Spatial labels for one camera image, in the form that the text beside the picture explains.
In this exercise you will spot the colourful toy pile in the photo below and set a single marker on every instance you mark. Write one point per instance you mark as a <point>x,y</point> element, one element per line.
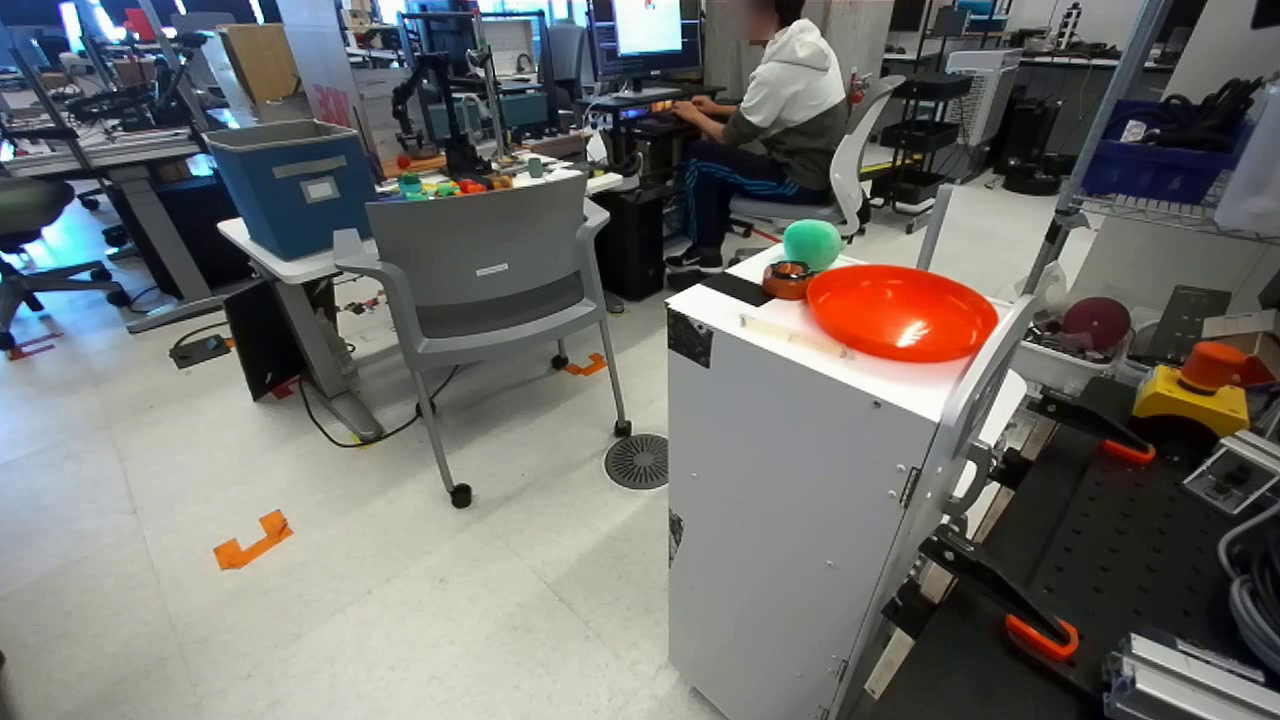
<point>440,184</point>

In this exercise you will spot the grey metal plate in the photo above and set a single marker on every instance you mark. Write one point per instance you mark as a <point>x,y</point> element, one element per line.
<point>1190,323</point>

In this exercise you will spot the computer monitor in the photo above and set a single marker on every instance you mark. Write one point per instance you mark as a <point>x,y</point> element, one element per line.
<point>646,26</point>

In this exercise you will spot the black computer tower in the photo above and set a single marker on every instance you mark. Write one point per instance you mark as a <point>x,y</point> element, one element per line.
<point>630,241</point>

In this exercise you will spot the black utility cart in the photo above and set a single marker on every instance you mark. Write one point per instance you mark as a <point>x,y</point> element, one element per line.
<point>925,133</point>

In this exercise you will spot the dark red bowl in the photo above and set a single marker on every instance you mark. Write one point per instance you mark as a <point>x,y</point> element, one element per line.
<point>1099,324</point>

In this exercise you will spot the grey metal pole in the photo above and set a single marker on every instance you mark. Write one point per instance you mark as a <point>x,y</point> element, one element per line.
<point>935,224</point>

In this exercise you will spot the orange plastic bowl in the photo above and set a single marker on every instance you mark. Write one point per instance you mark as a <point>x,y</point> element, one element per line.
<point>902,312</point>

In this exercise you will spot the black office chair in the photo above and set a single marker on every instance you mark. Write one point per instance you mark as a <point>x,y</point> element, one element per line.
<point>26,204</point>

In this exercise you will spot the grey desk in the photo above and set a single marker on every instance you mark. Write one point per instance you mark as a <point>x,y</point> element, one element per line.
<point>92,153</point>

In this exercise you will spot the white electrical box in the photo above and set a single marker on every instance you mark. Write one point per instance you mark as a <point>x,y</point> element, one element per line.
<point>1234,472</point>

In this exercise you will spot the slanted aluminium frame post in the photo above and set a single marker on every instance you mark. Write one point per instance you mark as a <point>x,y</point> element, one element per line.
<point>1094,144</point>

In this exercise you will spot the small orange floor tape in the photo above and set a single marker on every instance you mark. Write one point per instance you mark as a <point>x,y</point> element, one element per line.
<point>587,364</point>

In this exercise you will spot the cardboard box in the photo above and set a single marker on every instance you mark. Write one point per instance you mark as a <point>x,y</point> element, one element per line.
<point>261,66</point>

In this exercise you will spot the aluminium extrusion bar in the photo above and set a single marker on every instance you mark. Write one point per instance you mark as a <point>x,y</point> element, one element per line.
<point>1173,683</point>

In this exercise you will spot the grey chair with casters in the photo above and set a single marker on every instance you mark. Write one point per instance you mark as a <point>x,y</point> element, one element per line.
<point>483,266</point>

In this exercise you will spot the seated person in white hoodie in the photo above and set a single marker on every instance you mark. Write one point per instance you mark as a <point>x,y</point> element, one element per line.
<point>798,82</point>

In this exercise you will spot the blue storage bin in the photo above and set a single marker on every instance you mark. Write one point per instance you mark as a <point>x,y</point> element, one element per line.
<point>285,184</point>

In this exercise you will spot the green round plush toy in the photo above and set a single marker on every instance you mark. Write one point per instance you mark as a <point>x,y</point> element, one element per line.
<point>811,241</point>

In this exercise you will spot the white toy kitchen cabinet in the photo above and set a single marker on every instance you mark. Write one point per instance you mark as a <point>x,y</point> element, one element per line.
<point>785,504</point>

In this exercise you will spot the yellow emergency stop button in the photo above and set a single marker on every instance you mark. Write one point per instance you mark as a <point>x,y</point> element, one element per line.
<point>1185,396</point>

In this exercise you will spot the orange bracket floor tape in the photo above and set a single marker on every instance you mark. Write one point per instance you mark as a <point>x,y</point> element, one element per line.
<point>246,549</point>

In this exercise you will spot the black stand on table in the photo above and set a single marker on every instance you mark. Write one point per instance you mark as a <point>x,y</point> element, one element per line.
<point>444,94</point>

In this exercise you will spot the black power adapter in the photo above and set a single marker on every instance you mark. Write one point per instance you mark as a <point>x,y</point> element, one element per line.
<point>202,349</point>

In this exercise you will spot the blue plastic crate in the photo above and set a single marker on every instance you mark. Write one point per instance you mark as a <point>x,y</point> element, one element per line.
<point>1147,170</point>

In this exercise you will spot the black box under table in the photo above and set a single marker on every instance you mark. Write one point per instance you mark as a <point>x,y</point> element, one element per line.
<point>261,341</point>

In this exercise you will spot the black square side patch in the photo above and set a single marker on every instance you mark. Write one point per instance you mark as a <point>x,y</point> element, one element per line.
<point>690,341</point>

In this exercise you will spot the black tape patch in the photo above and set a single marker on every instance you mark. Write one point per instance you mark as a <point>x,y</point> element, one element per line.
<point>743,291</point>

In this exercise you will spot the white office chair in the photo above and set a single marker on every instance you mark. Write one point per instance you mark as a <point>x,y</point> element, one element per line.
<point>853,166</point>

